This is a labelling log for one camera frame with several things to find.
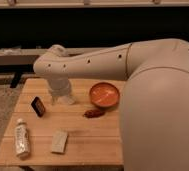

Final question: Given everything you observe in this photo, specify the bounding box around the white flat sponge block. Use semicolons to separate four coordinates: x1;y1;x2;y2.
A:
51;131;68;153

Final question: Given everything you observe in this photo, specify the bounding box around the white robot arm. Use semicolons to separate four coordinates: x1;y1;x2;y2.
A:
33;38;189;171

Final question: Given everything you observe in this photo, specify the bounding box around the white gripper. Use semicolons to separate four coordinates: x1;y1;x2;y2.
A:
48;78;76;105

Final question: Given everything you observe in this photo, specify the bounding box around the orange bowl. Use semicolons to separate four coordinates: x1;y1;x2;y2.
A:
89;82;120;108

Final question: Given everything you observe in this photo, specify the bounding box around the wooden table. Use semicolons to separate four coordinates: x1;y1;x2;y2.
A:
0;79;123;166

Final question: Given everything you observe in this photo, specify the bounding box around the brown snack packet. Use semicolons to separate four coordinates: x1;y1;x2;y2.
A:
84;109;105;118

